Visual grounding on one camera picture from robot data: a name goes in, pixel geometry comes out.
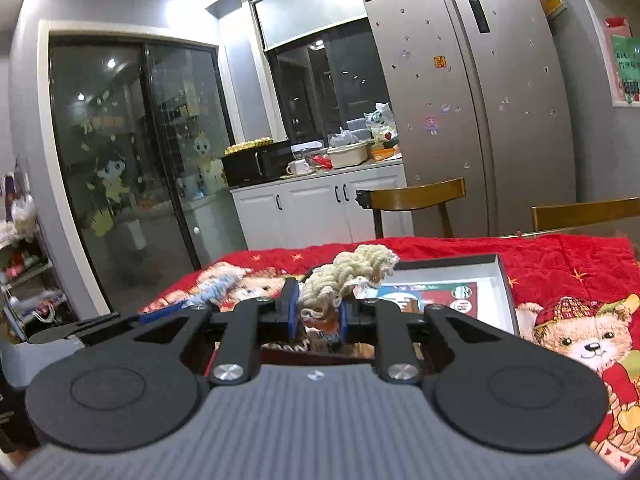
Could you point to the black shallow cardboard box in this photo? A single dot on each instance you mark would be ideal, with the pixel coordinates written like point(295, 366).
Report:
point(505, 300)

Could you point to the row of yellow balls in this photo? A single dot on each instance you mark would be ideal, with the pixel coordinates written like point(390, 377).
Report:
point(247, 145)

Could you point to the red printed bear blanket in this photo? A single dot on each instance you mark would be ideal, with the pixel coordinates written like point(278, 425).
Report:
point(550, 270)

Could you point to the glass sliding door with stickers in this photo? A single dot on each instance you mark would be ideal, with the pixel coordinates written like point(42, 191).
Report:
point(125, 160)

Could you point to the printed white green bag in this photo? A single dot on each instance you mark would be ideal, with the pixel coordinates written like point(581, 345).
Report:
point(380, 117)

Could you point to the white cup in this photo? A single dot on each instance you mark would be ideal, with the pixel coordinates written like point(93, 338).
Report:
point(298, 167)

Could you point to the silver refrigerator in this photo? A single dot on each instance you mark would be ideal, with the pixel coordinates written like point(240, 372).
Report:
point(500, 135)

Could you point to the wooden chair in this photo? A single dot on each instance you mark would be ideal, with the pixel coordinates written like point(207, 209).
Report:
point(585, 212)
point(415, 195)

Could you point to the orange container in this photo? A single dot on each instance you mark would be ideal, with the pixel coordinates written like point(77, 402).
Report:
point(385, 154)

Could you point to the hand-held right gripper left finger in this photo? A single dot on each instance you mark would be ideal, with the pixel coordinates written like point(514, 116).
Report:
point(291, 310)

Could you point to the beige plastic basin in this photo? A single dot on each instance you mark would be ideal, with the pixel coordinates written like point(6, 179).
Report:
point(348, 156)

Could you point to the white plastic bag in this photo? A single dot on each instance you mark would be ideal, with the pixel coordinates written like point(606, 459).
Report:
point(344, 137)

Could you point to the white roller blind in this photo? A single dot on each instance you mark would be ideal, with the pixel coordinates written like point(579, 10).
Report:
point(315, 5)

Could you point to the red plastic item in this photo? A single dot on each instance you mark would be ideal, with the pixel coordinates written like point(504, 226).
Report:
point(322, 162)

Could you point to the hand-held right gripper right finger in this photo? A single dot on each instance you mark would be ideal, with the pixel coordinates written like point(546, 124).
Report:
point(345, 322)

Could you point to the cream knitted scrunchie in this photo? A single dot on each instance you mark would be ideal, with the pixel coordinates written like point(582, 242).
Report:
point(350, 265)

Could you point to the black microwave oven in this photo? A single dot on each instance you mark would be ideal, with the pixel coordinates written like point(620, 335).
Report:
point(250, 165)

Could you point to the dark kitchen window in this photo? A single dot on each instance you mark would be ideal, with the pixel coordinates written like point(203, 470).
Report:
point(325, 85)

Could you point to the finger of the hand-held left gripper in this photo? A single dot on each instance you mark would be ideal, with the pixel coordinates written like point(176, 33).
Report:
point(162, 314)

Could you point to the white kitchen cabinet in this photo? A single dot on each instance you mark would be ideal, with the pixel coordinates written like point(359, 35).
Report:
point(310, 215)

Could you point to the small black object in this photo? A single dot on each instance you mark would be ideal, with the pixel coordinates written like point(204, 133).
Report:
point(363, 199)

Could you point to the white bin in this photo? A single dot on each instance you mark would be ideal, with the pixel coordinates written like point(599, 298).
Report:
point(30, 360)

